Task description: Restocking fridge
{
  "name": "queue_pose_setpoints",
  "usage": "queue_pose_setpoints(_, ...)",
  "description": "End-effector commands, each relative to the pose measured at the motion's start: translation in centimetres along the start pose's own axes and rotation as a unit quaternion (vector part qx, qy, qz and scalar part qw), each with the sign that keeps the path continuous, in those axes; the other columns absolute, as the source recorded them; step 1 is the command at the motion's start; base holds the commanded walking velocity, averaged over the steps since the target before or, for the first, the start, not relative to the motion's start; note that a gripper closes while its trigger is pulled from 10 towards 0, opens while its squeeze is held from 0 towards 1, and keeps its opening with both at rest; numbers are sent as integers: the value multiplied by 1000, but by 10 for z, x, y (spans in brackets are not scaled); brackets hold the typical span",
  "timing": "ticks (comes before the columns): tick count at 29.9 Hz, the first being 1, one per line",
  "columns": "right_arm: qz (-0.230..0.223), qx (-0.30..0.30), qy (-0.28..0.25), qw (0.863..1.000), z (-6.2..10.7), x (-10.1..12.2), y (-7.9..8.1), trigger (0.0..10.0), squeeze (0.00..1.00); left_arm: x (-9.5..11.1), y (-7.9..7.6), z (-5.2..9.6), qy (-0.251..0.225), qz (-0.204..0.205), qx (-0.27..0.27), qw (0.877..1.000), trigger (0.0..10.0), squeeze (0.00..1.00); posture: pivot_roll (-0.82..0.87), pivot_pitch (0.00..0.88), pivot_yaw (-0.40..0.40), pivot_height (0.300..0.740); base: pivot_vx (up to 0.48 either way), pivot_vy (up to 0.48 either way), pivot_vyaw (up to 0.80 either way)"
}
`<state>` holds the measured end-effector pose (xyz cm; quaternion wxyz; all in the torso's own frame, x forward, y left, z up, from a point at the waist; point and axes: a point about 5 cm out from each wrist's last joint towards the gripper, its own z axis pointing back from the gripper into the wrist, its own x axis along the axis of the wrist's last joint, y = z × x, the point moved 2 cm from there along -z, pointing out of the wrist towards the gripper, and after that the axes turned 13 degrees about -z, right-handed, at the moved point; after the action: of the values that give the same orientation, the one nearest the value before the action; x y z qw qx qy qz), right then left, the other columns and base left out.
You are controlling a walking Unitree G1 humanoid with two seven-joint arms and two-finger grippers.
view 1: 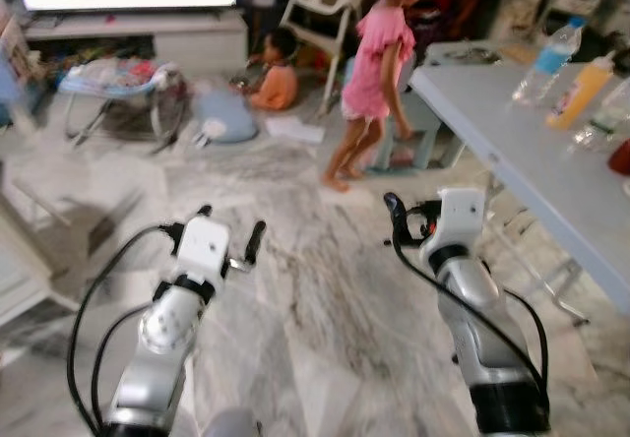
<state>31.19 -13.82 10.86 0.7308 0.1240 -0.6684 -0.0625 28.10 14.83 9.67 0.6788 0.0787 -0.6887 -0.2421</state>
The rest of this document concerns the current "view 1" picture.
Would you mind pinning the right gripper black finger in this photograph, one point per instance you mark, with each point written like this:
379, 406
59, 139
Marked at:
396, 216

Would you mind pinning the water bottle with blue label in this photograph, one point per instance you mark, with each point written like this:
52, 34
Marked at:
549, 63

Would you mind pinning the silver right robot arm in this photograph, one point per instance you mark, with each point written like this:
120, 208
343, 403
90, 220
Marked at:
482, 319

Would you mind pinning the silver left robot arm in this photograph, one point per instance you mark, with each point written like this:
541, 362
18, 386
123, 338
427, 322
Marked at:
167, 334

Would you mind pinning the small grey stool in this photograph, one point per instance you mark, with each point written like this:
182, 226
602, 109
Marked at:
418, 122

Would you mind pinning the blue-grey floor cushion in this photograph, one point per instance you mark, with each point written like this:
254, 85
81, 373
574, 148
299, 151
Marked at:
226, 117

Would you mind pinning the grey folding table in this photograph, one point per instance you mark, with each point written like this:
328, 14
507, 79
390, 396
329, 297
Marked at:
522, 161

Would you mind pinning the white paper sheet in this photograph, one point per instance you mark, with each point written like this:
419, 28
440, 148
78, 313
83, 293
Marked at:
295, 129

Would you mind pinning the toddler in orange clothes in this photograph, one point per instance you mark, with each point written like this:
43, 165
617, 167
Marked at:
276, 85

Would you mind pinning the baby bouncer seat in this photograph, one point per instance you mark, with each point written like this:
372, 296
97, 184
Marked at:
123, 81

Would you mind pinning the girl in pink dress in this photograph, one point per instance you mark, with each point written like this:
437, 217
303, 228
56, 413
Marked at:
379, 63

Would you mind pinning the grey left robot leg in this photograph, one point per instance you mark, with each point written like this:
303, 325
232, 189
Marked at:
231, 424

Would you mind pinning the white television cabinet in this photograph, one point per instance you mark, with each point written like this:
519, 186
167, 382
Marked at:
187, 41

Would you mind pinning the red drink bottle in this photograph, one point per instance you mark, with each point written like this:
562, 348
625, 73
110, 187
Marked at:
620, 158

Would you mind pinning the white furniture piece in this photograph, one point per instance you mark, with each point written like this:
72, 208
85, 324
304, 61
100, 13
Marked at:
25, 260

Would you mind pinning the orange juice bottle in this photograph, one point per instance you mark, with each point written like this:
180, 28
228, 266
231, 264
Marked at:
583, 93

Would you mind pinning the clear plastic bottle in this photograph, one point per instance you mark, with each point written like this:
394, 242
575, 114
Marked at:
605, 117

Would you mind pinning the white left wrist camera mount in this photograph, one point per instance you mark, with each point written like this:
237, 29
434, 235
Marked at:
204, 248

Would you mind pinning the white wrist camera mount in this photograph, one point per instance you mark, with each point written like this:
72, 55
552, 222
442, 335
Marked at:
204, 248
455, 218

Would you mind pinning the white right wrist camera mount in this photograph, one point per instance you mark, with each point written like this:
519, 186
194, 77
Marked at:
455, 218

